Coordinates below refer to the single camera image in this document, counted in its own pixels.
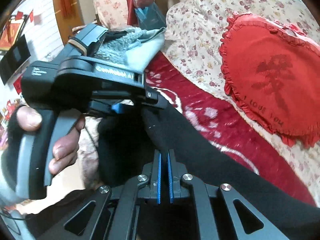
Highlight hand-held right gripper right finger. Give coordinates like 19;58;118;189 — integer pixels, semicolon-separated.
167;149;293;240

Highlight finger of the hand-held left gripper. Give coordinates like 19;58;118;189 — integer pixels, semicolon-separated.
89;86;168;118

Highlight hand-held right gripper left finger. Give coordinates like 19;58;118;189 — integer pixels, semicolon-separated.
63;149;163;240

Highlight black pants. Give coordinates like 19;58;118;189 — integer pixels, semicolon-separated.
96;104;320;240

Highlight red patterned blanket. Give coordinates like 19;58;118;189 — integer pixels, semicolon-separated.
144;52;317;205

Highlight grey fleece cloth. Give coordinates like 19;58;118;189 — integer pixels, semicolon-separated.
96;26;167;71

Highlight black monitor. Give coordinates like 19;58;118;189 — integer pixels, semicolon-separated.
0;34;32;86

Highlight beige fuzzy blanket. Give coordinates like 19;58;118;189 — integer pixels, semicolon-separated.
50;116;103;198

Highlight wooden door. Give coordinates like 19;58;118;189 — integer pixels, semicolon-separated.
51;0;87;44

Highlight floral pillow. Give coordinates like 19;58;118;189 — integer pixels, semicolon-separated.
92;0;131;29

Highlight blue plastic bag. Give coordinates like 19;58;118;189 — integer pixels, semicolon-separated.
133;0;162;28

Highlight red heart-shaped pillow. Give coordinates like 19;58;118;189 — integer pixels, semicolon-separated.
219;11;320;148

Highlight framed wall picture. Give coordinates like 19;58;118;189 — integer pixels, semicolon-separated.
0;15;28;53

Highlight black cable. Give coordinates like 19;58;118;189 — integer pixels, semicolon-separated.
0;211;28;233

